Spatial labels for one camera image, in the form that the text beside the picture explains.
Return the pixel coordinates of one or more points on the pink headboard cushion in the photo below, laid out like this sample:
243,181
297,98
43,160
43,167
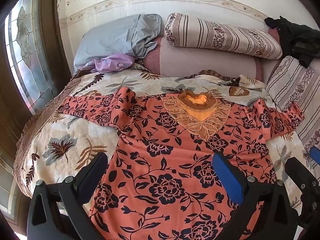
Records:
200,62

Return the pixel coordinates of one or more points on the grey pillow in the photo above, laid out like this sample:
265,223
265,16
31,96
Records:
112,40

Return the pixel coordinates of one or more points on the orange floral shirt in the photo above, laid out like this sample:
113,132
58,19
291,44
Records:
160,155

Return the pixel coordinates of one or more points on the striped bolster pillow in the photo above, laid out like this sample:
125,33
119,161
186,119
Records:
220,37

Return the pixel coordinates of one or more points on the purple cloth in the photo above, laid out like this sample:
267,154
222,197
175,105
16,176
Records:
112,62

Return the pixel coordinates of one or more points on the leaf print quilt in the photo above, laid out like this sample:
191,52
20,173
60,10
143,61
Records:
75,130

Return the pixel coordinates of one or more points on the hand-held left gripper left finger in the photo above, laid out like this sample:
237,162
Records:
96,162

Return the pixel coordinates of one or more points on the black garment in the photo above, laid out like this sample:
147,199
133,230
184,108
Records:
295,37

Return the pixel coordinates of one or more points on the striped floral cushion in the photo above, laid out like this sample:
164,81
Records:
300,85

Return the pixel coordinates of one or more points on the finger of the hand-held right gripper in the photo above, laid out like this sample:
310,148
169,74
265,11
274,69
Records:
297,171
316,156

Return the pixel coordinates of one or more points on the brown striped cloth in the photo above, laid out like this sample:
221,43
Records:
212,73

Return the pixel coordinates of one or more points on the stained glass door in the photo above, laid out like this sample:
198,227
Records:
27,55

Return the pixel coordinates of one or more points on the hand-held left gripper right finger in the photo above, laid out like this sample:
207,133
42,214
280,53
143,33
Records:
226,177

